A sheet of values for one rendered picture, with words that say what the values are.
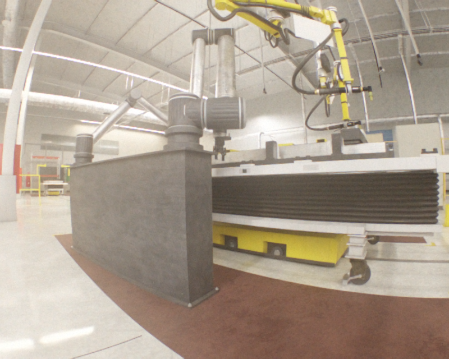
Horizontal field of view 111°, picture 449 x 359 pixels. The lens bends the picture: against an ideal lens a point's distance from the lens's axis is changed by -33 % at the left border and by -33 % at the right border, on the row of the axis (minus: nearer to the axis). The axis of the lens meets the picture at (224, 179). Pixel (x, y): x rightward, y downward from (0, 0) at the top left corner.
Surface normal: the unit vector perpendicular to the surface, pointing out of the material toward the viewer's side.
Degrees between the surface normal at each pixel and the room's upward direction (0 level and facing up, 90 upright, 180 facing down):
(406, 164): 90
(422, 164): 90
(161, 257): 90
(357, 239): 90
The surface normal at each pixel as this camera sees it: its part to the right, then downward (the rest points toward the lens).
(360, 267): -0.52, -0.01
